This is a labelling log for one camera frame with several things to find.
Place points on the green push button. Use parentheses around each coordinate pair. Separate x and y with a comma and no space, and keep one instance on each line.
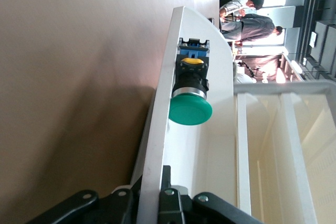
(189,111)

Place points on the brown background table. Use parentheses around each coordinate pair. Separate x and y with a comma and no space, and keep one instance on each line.
(267,64)

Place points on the person in grey jacket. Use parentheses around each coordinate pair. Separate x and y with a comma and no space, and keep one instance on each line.
(252,28)

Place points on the dark storage shelf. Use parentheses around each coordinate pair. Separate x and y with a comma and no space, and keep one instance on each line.
(325,3)

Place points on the person in white shirt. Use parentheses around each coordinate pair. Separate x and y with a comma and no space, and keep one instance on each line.
(236,5)

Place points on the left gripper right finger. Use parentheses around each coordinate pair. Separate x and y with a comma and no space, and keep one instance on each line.
(170,208)

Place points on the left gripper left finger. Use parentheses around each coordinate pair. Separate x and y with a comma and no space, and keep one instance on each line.
(115,208)

